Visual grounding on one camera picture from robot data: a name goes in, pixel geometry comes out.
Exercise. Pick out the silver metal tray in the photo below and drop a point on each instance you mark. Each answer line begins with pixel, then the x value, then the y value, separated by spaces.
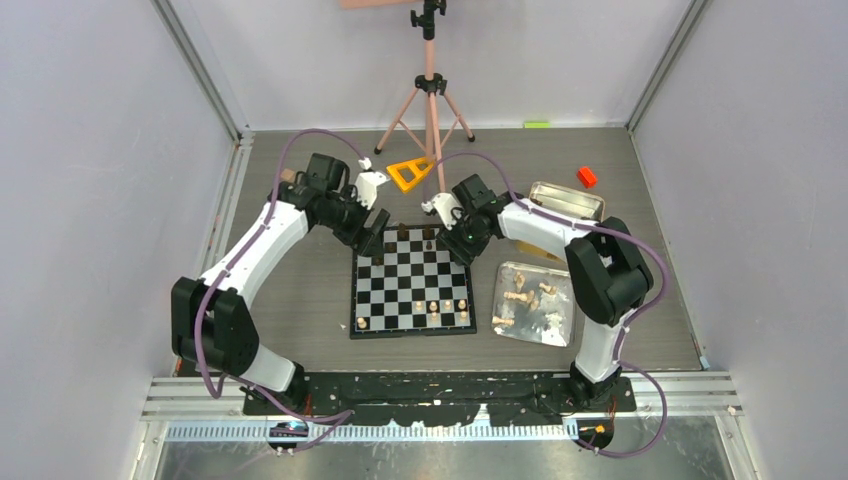
pixel 548 319

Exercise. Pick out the pink camera tripod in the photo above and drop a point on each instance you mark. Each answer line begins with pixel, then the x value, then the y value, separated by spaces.
pixel 432 85

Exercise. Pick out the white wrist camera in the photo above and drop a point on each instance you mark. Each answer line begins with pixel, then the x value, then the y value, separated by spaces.
pixel 447 207
pixel 368 183

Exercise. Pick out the black white chess board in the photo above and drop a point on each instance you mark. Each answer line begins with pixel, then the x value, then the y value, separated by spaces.
pixel 414 289

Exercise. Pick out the yellow tin box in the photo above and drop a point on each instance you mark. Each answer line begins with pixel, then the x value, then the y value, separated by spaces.
pixel 568 201

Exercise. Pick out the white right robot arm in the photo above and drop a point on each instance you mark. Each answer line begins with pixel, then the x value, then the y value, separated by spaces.
pixel 610 278

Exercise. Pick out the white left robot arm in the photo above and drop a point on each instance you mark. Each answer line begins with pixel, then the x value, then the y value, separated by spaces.
pixel 211 321

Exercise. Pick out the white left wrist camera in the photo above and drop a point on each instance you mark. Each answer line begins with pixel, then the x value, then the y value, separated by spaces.
pixel 368 183

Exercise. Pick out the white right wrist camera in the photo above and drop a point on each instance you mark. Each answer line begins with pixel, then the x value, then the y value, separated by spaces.
pixel 447 207

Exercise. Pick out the light piece on tray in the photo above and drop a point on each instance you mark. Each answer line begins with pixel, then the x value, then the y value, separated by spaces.
pixel 522 297

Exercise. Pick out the yellow triangular frame block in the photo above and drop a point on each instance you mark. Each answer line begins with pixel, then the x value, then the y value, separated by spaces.
pixel 408 174

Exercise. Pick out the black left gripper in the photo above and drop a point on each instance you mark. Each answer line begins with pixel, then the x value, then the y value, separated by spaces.
pixel 371 241

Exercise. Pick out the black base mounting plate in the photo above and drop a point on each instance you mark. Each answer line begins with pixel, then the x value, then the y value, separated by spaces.
pixel 441 399

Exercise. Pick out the red block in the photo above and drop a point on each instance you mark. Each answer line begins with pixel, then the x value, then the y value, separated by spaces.
pixel 587 177

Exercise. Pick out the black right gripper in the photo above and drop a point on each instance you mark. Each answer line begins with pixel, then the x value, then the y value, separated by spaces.
pixel 464 254

